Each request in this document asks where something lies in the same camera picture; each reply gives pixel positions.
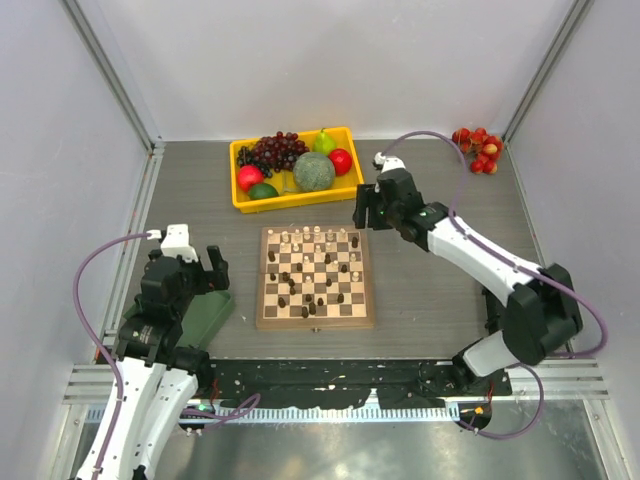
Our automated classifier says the red apple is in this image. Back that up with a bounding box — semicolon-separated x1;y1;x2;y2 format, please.
236;165;264;192
328;148;353;176

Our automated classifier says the red apple right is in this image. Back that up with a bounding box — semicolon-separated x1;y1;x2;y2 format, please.
328;148;353;176

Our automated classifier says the red grape bunch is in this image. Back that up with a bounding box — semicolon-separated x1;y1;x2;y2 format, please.
249;131;310;173

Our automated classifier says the red apple left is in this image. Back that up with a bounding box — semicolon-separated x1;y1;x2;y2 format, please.
236;165;264;192

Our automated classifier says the green lime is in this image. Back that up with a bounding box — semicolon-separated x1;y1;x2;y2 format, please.
248;183;279;201

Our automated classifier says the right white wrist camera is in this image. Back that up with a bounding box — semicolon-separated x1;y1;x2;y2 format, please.
372;152;406;174

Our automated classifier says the green plastic tray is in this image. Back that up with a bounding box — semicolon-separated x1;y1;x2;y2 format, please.
116;290;235;357

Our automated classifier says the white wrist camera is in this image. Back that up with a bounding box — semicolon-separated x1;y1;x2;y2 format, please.
160;224;199;263
372;152;406;174

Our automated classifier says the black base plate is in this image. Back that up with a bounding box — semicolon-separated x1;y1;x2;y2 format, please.
195;359;512;410

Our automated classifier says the green pear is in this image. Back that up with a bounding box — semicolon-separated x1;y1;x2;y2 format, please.
312;129;337;156

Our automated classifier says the green melon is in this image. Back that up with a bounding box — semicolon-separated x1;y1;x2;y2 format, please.
293;152;336;192

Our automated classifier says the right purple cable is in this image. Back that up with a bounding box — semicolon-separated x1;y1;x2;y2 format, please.
382;130;610;440

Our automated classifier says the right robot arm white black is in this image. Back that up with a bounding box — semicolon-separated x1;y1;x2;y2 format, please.
353;168;583;389

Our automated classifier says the yellow plastic fruit tray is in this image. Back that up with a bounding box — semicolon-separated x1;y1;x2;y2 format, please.
229;127;364;213

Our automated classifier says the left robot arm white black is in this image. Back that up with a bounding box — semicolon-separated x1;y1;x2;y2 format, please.
76;246;230;479

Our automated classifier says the black grape bunch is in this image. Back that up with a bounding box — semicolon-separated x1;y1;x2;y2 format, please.
236;146;272;178

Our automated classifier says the white cable duct strip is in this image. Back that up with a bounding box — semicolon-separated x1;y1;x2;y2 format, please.
87;403;460;424

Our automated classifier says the red cherry cluster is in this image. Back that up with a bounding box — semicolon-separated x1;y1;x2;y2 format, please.
451;127;504;175

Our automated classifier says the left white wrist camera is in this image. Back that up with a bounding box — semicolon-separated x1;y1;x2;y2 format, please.
160;224;199;263

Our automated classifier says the wooden chess board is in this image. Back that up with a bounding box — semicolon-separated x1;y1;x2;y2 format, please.
256;225;376;331

